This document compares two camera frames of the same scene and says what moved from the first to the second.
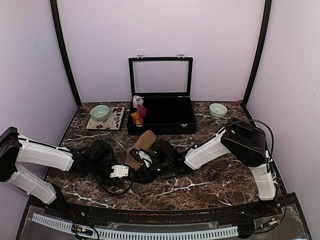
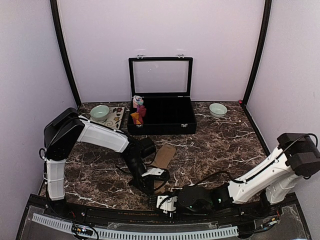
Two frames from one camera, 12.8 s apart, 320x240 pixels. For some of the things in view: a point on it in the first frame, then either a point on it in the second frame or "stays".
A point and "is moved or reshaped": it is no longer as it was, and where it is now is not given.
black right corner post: [266, 18] stays
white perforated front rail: [111, 234] stays
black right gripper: [147, 177] → [177, 192]
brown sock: [143, 142] is moved or reshaped
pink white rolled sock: [137, 100] stays
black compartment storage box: [165, 84] stays
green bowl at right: [218, 110] stays
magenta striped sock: [137, 119] stays
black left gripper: [104, 182] → [142, 183]
